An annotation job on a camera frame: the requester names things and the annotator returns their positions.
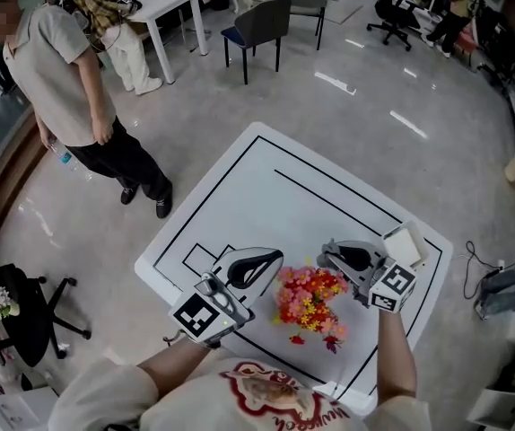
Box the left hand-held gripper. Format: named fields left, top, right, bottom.
left=168, top=245, right=285, bottom=348

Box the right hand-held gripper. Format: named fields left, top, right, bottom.
left=327, top=239, right=419, bottom=315

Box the grey knitted cloth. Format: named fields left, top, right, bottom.
left=315, top=239, right=342, bottom=268

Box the flower bouquet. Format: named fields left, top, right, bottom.
left=271, top=258, right=351, bottom=354

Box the person's left forearm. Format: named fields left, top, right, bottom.
left=135, top=337, right=214, bottom=397

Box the person's right forearm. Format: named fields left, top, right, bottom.
left=373, top=305, right=418, bottom=406

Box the white rectangular box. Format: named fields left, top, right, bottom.
left=380, top=221, right=432, bottom=271

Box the person's white printed shirt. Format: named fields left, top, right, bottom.
left=48, top=347, right=433, bottom=431

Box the white side desk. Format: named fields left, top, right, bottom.
left=466, top=388, right=515, bottom=430

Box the clear water bottle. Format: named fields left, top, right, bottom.
left=47, top=136, right=82, bottom=173

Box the black swivel chair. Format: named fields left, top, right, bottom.
left=0, top=247, right=92, bottom=367

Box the grey chair with blue seat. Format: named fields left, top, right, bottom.
left=220, top=0, right=292, bottom=85

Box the small pot with white flowers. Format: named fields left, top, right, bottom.
left=0, top=286, right=21, bottom=321

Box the black office chair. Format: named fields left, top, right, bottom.
left=366, top=0, right=423, bottom=52

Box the brown wooden ledge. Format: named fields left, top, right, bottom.
left=0, top=105, right=50, bottom=249

